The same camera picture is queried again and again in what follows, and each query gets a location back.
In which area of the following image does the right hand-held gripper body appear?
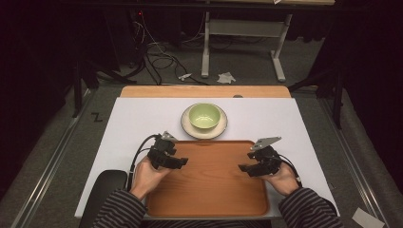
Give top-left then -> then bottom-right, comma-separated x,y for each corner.
246,136 -> 283,177

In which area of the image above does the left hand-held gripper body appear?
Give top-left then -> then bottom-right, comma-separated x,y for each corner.
146,131 -> 179,170

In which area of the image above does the cream plate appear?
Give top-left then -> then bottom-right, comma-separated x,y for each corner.
180,104 -> 229,141

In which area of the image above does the wooden tray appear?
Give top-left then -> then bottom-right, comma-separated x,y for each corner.
145,140 -> 271,219

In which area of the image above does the light green bowl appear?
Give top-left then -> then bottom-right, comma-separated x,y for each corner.
188,103 -> 221,130

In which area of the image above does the person's right hand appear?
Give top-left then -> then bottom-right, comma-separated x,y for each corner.
260,163 -> 300,198

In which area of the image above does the person's left hand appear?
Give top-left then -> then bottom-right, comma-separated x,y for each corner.
129,156 -> 173,201

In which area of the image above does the white table mat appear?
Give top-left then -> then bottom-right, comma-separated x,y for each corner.
74,97 -> 340,219

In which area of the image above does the wooden table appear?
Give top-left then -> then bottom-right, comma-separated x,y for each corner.
120,85 -> 292,99

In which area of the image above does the black tape floor mark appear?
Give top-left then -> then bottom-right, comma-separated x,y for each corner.
90,111 -> 105,124

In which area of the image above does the crumpled white paper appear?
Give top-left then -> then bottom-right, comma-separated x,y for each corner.
217,71 -> 237,85

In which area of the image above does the black metal stand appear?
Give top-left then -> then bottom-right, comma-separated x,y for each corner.
69,58 -> 100,119
287,61 -> 347,130

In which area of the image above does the white paper sheet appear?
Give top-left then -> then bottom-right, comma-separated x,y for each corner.
351,206 -> 386,228

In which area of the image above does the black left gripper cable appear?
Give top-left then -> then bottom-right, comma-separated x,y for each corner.
127,134 -> 160,192

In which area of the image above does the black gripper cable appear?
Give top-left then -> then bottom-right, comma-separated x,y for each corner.
127,134 -> 160,192
278,153 -> 302,186

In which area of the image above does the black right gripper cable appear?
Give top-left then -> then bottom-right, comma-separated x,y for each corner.
278,153 -> 302,186

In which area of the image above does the tangle of floor cables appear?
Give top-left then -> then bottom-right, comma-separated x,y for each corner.
131,10 -> 211,86

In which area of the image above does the metal floor rail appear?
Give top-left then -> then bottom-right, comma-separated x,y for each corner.
10,89 -> 93,228
318,97 -> 392,228

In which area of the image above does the white metal table frame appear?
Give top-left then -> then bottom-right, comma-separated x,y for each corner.
201,11 -> 293,84

